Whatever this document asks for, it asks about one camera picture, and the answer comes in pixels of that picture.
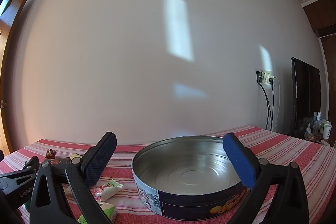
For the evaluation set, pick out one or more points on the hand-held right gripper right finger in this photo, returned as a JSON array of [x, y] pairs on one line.
[[240, 161]]

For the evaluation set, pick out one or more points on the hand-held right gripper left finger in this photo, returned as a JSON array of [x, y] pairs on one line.
[[98, 161]]

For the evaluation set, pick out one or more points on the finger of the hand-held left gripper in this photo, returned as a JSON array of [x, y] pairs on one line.
[[30, 163]]

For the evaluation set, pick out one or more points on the white pink candy packet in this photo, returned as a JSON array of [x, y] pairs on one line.
[[105, 191]]

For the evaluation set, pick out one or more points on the green white packet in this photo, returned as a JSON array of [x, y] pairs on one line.
[[109, 211]]

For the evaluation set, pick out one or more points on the round metal cookie tin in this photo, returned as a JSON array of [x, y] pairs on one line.
[[189, 174]]

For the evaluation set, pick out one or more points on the red foil wrapped candy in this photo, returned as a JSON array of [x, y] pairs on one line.
[[50, 153]]

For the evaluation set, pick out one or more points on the red striped tablecloth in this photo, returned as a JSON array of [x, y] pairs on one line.
[[288, 150]]

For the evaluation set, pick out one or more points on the clear plastic bottle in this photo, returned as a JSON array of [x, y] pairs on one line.
[[319, 120], [315, 121]]

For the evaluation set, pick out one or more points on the white cup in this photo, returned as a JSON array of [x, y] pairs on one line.
[[327, 131]]

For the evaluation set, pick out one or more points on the black television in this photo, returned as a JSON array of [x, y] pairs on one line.
[[305, 92]]

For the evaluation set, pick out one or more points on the wooden door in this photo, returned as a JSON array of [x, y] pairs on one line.
[[8, 61]]

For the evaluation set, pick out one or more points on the transom window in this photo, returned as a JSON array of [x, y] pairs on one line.
[[6, 3]]

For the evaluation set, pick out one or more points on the black wall plug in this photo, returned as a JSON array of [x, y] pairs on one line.
[[260, 76]]

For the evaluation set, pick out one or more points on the white wall socket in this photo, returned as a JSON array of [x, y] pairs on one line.
[[268, 77]]

